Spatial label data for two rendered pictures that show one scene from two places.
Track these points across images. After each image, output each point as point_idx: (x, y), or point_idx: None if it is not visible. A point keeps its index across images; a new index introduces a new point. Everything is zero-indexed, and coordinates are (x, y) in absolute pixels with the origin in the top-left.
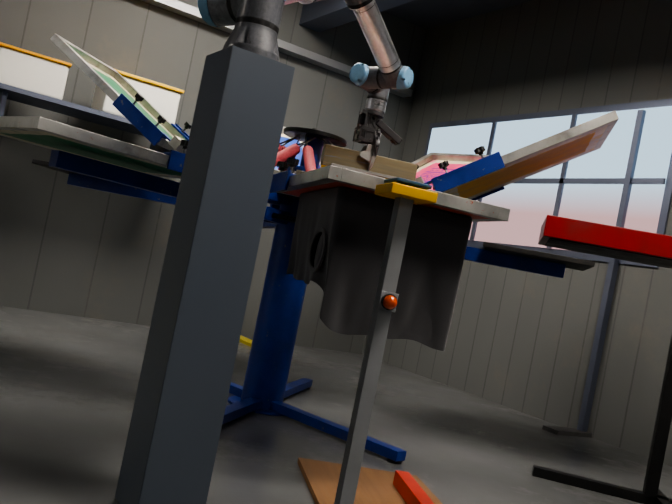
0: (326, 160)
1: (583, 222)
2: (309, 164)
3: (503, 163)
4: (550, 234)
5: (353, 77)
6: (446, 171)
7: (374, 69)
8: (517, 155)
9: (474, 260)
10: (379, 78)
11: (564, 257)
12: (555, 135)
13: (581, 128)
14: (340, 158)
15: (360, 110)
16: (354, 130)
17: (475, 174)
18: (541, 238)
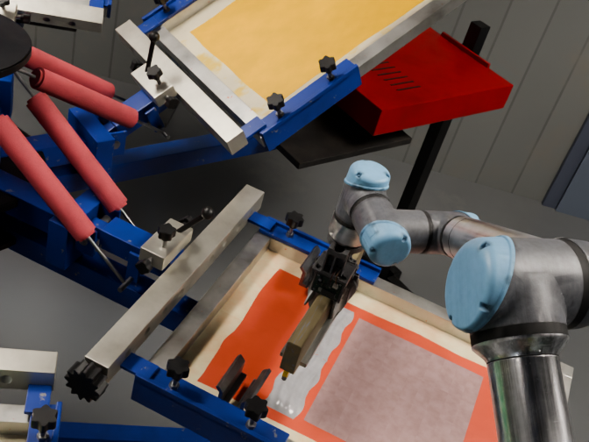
0: (297, 365)
1: (416, 105)
2: (49, 184)
3: (360, 80)
4: (380, 131)
5: (383, 260)
6: (280, 110)
7: (420, 236)
8: (377, 60)
9: (251, 153)
10: (429, 251)
11: (384, 146)
12: (426, 19)
13: (457, 1)
14: (309, 342)
15: (332, 249)
16: (310, 272)
17: (323, 107)
18: (342, 109)
